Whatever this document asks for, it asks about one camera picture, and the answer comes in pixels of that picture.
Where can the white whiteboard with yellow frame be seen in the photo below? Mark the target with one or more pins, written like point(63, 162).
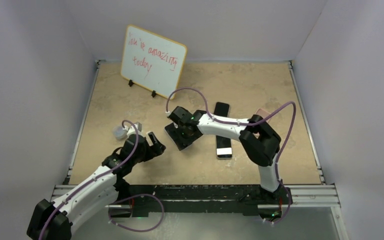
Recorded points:
point(152, 61)

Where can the pink phone case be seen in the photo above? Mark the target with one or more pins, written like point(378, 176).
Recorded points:
point(263, 113)

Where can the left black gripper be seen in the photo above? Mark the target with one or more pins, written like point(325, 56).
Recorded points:
point(152, 150)

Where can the black phone on table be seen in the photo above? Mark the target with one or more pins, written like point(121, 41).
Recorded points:
point(221, 109)

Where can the black smartphone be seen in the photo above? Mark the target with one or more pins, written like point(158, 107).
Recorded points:
point(224, 149)

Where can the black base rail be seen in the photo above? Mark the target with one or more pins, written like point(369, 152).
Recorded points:
point(245, 199)

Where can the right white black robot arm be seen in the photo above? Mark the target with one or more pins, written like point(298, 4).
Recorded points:
point(258, 139)

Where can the small clear plastic cup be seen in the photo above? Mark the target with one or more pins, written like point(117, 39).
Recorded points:
point(120, 132)

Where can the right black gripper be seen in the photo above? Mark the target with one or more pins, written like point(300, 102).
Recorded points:
point(186, 141)

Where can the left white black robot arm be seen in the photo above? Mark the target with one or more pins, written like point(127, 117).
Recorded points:
point(61, 218)

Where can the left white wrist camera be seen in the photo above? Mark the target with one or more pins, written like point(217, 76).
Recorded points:
point(136, 128)

